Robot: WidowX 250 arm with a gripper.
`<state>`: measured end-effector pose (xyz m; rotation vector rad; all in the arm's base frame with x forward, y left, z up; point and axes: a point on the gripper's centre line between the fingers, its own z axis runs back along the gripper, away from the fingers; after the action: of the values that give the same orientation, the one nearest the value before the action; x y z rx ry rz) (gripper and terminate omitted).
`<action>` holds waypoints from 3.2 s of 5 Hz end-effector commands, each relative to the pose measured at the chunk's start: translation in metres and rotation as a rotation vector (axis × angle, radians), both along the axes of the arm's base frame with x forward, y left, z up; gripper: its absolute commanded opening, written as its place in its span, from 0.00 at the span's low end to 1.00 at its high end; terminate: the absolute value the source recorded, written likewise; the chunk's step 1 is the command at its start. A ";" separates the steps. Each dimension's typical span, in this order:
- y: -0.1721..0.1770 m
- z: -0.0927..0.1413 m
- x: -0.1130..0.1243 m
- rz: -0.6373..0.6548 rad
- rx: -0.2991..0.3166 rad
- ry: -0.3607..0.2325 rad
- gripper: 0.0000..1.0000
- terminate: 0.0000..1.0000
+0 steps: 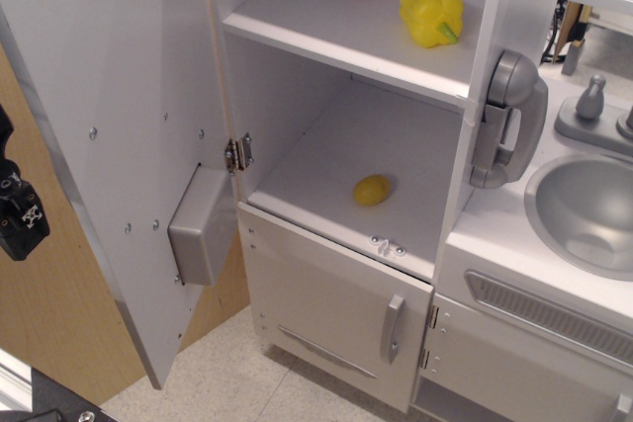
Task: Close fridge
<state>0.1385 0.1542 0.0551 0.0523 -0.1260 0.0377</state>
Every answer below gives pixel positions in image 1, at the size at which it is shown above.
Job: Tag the yellow toy lemon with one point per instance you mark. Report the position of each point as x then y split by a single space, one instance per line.
371 190

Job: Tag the grey oven vent panel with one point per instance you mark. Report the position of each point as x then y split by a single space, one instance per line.
608 341

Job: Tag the white fridge door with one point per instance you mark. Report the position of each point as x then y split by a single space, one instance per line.
128 97

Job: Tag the grey toy telephone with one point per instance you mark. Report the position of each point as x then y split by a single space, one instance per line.
512 123

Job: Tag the white door latch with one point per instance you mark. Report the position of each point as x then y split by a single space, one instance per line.
385 247

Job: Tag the white lower freezer door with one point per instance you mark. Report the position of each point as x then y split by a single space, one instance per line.
326 304

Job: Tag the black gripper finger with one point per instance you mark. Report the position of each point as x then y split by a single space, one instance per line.
23 222

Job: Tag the white oven door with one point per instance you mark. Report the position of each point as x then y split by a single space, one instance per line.
517 374

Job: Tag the grey toy sink basin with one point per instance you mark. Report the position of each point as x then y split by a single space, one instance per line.
580 206

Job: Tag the metal door hinge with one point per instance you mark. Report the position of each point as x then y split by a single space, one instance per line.
238 154

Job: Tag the white toy fridge cabinet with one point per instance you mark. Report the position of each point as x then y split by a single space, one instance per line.
332 91

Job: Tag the grey ice dispenser box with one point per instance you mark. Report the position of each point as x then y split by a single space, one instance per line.
203 227

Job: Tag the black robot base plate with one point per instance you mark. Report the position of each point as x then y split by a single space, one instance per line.
30 395

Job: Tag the yellow toy bell pepper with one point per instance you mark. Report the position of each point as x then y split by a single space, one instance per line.
433 23

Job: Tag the grey toy faucet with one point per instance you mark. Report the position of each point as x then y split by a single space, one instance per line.
589 119

